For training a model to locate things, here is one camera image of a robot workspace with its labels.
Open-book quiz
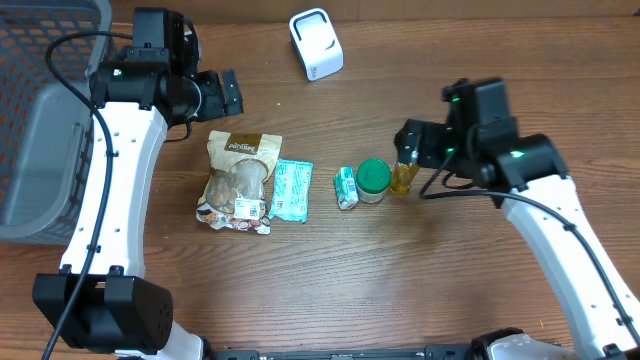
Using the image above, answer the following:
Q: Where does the teal white tissue pack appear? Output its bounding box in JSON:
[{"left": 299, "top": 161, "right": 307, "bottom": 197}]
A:
[{"left": 334, "top": 167, "right": 359, "bottom": 210}]

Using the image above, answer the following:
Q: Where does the green white can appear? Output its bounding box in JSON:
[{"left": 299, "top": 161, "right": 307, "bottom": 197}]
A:
[{"left": 356, "top": 158, "right": 391, "bottom": 203}]

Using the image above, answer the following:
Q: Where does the yellow drink bottle grey cap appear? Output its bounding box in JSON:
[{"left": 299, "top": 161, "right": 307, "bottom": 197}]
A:
[{"left": 389, "top": 161, "right": 420, "bottom": 193}]

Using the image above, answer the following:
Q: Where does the white barcode scanner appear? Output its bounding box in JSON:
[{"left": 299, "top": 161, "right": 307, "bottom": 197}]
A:
[{"left": 288, "top": 7, "right": 344, "bottom": 82}]

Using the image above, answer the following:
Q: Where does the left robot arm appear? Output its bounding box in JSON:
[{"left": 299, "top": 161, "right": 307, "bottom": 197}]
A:
[{"left": 32, "top": 7, "right": 243, "bottom": 359}]

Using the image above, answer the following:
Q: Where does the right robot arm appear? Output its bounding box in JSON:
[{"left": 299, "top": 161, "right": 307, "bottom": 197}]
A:
[{"left": 394, "top": 77, "right": 639, "bottom": 359}]

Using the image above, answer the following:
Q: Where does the brown white snack bag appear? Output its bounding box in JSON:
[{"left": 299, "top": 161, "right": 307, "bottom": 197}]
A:
[{"left": 196, "top": 131, "right": 282, "bottom": 235}]

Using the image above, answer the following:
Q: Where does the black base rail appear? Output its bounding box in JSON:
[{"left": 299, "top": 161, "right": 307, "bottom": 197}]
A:
[{"left": 205, "top": 344, "right": 478, "bottom": 360}]

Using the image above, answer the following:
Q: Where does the mint green tissue pack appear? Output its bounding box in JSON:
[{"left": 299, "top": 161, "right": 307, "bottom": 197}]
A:
[{"left": 268, "top": 159, "right": 313, "bottom": 223}]

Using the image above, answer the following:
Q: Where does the dark grey plastic basket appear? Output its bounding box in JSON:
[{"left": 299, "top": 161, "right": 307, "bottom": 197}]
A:
[{"left": 1, "top": 0, "right": 115, "bottom": 245}]

